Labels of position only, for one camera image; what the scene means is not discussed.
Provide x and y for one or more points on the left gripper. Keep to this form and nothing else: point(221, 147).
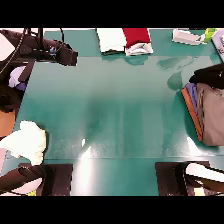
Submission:
point(66, 55)

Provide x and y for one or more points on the black shirt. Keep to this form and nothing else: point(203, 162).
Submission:
point(208, 76)

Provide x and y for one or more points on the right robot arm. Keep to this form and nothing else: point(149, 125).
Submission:
point(203, 176)

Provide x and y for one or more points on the white folded garment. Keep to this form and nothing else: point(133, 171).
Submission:
point(110, 39)

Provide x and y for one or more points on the lavender garment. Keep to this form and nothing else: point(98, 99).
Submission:
point(16, 79)

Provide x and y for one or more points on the black garment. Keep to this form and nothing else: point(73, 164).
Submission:
point(10, 98)

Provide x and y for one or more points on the red folded garment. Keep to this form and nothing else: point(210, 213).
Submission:
point(136, 35)

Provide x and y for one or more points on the pale grey folded garment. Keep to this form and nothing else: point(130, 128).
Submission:
point(139, 49)

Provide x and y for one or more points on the white bunched garment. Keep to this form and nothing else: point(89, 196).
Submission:
point(28, 141)

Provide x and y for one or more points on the orange garment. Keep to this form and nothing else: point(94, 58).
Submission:
point(195, 116)

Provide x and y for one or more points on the green packet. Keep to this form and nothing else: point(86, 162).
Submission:
point(210, 34)

